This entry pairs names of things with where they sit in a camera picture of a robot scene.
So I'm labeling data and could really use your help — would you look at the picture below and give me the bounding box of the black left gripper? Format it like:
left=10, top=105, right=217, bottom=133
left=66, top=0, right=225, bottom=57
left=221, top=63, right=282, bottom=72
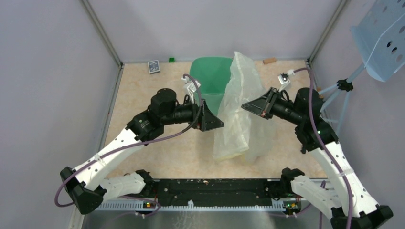
left=162, top=96, right=224, bottom=132

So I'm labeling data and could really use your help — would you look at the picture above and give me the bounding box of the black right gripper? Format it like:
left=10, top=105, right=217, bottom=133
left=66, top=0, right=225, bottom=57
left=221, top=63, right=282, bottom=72
left=241, top=87, right=303, bottom=125

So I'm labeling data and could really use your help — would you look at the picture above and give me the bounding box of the translucent yellow trash bag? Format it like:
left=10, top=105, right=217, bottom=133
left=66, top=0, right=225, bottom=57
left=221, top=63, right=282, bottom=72
left=213, top=52, right=276, bottom=164

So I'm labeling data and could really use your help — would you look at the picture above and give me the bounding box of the green plastic trash bin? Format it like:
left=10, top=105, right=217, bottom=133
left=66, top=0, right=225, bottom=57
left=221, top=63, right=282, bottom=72
left=190, top=57, right=233, bottom=115

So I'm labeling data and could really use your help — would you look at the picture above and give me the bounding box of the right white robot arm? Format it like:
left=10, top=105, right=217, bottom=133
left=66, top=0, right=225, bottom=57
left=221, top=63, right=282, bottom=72
left=242, top=87, right=394, bottom=229

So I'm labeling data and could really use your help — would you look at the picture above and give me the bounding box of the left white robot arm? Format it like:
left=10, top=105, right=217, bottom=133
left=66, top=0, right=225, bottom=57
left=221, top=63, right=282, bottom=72
left=60, top=88, right=224, bottom=215

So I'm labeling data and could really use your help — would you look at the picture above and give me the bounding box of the wooden cork block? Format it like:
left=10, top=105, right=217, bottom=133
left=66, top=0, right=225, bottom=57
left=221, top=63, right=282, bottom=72
left=262, top=57, right=277, bottom=64

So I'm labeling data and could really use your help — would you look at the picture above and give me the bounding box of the light blue tripod stand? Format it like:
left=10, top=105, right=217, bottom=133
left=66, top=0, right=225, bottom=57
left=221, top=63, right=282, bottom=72
left=319, top=63, right=365, bottom=135

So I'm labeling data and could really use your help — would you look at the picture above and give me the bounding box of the perforated light blue tray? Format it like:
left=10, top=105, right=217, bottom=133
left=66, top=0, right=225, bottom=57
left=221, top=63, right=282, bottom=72
left=351, top=0, right=405, bottom=82

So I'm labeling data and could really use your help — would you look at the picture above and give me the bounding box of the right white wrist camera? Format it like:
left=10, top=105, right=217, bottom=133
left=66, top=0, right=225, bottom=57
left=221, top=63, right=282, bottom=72
left=277, top=69, right=295, bottom=91

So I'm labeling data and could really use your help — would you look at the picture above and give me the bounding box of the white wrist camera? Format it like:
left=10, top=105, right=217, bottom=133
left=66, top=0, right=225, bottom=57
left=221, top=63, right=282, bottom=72
left=182, top=74, right=201, bottom=97
left=277, top=69, right=295, bottom=91

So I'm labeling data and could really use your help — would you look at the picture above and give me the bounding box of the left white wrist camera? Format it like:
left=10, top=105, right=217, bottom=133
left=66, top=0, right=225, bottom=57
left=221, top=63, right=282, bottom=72
left=182, top=74, right=201, bottom=97

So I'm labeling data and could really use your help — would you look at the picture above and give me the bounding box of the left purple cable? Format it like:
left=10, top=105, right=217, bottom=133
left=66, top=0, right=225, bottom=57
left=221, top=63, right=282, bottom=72
left=54, top=73, right=203, bottom=208

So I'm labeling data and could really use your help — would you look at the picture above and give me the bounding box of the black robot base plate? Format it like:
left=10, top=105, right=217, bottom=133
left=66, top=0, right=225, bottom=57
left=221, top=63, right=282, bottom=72
left=134, top=178, right=297, bottom=207

